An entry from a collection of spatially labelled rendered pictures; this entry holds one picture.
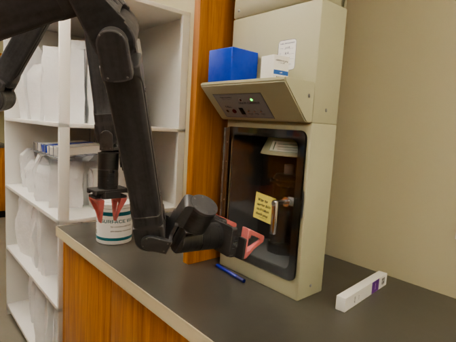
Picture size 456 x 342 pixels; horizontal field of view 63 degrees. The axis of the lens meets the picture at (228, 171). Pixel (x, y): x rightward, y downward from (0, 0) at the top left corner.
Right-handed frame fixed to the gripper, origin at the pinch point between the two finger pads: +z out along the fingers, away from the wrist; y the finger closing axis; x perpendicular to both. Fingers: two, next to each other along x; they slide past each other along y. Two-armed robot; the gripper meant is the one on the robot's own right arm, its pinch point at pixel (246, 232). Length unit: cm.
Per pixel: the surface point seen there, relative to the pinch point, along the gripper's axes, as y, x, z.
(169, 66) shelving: 135, -53, 51
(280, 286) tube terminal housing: 1.9, 17.4, 18.1
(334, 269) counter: 5, 18, 48
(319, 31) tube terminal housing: 0, -50, 14
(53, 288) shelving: 131, 72, -3
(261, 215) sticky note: 10.7, -0.4, 15.4
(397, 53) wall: 2, -55, 57
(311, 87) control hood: -1.0, -36.3, 13.1
